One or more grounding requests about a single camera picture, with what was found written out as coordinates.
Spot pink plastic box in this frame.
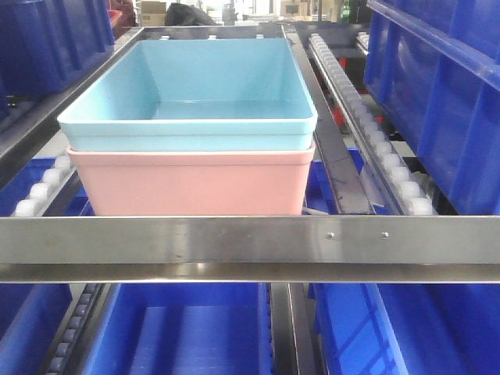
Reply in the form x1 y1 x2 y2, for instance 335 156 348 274
67 145 315 216

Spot light blue plastic box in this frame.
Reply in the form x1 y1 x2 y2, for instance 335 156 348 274
58 38 317 152

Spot stainless steel shelf rack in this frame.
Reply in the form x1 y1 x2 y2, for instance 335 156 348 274
1 24 499 373

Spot white roller track right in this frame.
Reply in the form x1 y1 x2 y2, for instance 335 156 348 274
309 34 436 216

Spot white roller track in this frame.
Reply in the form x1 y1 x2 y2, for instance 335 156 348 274
11 154 81 217
309 34 436 216

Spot brown cardboard box background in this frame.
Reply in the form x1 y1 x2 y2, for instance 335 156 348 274
140 1 166 27

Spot green bottle background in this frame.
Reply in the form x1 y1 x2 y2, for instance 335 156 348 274
340 0 352 23

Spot white roller track left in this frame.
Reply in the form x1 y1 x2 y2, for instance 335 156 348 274
11 154 81 217

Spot blue storage bin far right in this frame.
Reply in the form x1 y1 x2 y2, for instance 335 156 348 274
364 1 499 215

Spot blue storage bin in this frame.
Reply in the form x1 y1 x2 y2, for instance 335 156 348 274
364 1 499 215
1 0 114 119

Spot blue storage bin left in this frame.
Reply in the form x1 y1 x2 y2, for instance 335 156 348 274
1 0 114 119

